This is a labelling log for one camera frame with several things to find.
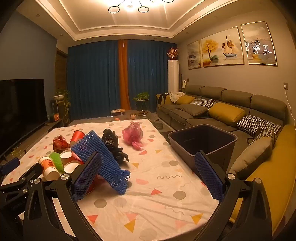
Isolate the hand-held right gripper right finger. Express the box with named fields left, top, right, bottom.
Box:
left=194, top=150, right=273, bottom=241

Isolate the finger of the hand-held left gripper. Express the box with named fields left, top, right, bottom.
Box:
left=0, top=158, right=21, bottom=176
left=0, top=163, right=43, bottom=193

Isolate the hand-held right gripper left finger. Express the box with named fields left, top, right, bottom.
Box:
left=23, top=151, right=103, bottom=241

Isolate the red paper bowl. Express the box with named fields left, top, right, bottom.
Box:
left=85, top=174, right=99, bottom=194

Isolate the white orange printed paper cup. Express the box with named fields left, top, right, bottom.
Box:
left=38, top=156, right=60, bottom=181

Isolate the blue foam net sleeve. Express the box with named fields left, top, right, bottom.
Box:
left=70, top=130, right=131, bottom=195

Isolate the green foam net sleeve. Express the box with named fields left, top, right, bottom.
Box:
left=50, top=152, right=65, bottom=172

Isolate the dark grey plastic bin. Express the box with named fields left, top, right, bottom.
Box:
left=168, top=124, right=238, bottom=176

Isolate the red wrapper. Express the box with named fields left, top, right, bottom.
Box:
left=53, top=136, right=71, bottom=151

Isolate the red printed paper cup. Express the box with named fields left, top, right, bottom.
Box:
left=69, top=130, right=86, bottom=147

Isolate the black plastic bag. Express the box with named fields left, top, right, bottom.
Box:
left=102, top=128, right=130, bottom=165

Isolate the large pink plastic bag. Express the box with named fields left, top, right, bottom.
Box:
left=122, top=122, right=144, bottom=151

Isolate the dark television stand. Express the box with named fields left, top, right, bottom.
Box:
left=0, top=118, right=63, bottom=163

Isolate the large grey pillow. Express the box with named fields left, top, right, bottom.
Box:
left=229, top=137, right=273, bottom=174

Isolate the grey and yellow sofa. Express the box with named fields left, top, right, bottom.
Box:
left=155, top=85, right=296, bottom=234

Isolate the black television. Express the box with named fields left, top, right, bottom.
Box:
left=0, top=79, right=49, bottom=151

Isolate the white patterned tablecloth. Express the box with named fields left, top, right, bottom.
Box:
left=0, top=119, right=220, bottom=239

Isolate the large yellow pillow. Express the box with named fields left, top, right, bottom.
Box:
left=208, top=102, right=245, bottom=121

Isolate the small black white patterned pillow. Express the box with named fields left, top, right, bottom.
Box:
left=248, top=127, right=275, bottom=146

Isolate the flat grey pillow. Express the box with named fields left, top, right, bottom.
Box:
left=175, top=104, right=208, bottom=116

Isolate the long black white patterned pillow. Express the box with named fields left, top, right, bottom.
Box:
left=237, top=114, right=282, bottom=136

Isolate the small yellow pillow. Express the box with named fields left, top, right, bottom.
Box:
left=177, top=95, right=196, bottom=105

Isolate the trailing potted plant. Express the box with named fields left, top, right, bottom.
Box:
left=53, top=89, right=71, bottom=121

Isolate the white cloth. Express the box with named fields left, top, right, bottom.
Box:
left=170, top=91, right=185, bottom=102

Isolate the black garment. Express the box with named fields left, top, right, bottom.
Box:
left=157, top=93, right=171, bottom=105

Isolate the green plant on metal stand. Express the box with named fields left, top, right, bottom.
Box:
left=133, top=92, right=150, bottom=111

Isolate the wide blue curtain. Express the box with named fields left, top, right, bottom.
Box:
left=67, top=40, right=121, bottom=120

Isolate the white standing air conditioner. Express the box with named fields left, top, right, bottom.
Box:
left=167, top=60, right=179, bottom=93

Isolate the orange curtain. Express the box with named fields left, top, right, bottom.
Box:
left=118, top=39, right=132, bottom=110

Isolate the small framed painting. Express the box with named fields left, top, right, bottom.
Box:
left=186, top=40, right=201, bottom=70

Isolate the narrow blue curtain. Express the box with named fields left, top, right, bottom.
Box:
left=127, top=39, right=177, bottom=109

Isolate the red gold flower decoration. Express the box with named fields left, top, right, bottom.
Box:
left=167, top=47, right=179, bottom=60

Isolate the framed sailing ship painting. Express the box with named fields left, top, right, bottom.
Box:
left=200, top=26, right=245, bottom=68

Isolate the framed grey blue painting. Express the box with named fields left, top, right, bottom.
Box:
left=240, top=21, right=278, bottom=66

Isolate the wooden wall panel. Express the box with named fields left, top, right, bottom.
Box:
left=56, top=50, right=68, bottom=91

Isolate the white cable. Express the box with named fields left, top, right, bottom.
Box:
left=285, top=88, right=296, bottom=130

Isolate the ring ceiling lamp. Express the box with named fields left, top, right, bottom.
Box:
left=107, top=0, right=175, bottom=13

